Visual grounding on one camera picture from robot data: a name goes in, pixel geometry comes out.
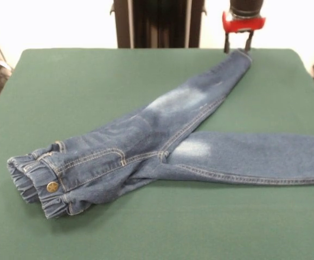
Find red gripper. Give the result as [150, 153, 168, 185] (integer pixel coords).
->
[221, 10, 267, 54]

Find blue denim jeans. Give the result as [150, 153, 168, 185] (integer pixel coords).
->
[7, 48, 314, 220]

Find dark green table cloth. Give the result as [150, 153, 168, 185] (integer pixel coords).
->
[0, 47, 314, 260]

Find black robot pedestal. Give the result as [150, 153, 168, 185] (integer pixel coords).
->
[109, 0, 207, 49]

